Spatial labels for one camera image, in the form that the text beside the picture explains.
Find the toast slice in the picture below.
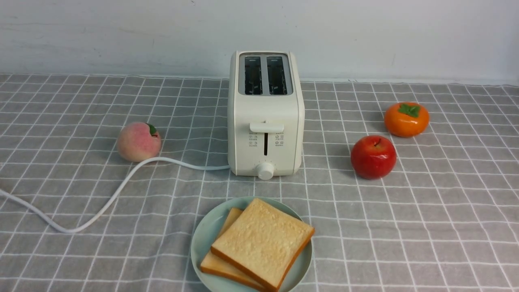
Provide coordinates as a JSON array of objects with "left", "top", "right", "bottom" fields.
[
  {"left": 210, "top": 198, "right": 315, "bottom": 292},
  {"left": 200, "top": 208, "right": 266, "bottom": 292}
]

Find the white two-slot toaster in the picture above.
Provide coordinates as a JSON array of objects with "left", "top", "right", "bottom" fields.
[{"left": 227, "top": 51, "right": 305, "bottom": 180}]

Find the light green plate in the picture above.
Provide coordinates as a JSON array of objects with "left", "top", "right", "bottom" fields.
[{"left": 191, "top": 197, "right": 313, "bottom": 292}]

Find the red apple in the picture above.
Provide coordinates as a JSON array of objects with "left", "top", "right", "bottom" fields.
[{"left": 350, "top": 135, "right": 397, "bottom": 180}]

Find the pink peach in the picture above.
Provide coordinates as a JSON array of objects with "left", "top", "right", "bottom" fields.
[{"left": 116, "top": 122, "right": 162, "bottom": 163}]

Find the orange persimmon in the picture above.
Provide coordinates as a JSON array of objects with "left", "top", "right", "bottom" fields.
[{"left": 384, "top": 102, "right": 430, "bottom": 138}]

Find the grey checkered tablecloth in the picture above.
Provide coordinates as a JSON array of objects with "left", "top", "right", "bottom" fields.
[{"left": 0, "top": 73, "right": 519, "bottom": 292}]

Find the white power cable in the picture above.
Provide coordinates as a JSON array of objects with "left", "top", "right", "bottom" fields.
[{"left": 0, "top": 157, "right": 231, "bottom": 234}]

